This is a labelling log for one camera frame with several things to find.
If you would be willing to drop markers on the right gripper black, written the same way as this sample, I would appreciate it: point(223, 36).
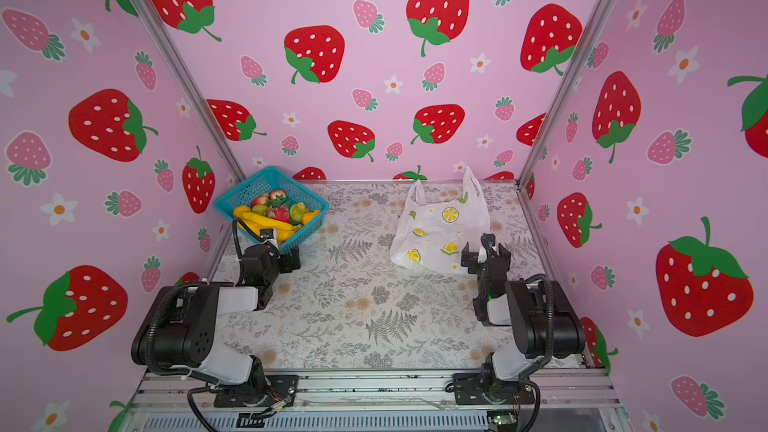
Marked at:
point(487, 255)

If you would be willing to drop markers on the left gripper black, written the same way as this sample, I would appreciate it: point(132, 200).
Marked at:
point(282, 255)

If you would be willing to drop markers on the yellow fake banana bunch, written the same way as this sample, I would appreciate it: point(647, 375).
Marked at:
point(260, 224)

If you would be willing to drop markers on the white lemon print plastic bag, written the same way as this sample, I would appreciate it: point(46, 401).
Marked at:
point(431, 236)

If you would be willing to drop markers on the pink fake dragon fruit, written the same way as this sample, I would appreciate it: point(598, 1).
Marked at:
point(281, 214)

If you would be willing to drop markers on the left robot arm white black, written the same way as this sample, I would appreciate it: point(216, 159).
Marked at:
point(178, 335)

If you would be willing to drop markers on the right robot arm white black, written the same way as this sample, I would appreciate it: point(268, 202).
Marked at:
point(543, 323)

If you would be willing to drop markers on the green fake lime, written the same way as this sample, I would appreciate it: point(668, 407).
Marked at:
point(260, 209)

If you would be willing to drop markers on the green fake pear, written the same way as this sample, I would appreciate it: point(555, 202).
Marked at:
point(297, 211)

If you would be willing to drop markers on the orange yellow fake mango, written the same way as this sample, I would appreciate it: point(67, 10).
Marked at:
point(309, 216)

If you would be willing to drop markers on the teal plastic mesh basket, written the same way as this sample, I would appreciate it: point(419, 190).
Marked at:
point(265, 182)

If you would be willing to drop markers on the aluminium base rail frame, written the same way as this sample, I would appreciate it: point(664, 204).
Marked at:
point(418, 400)

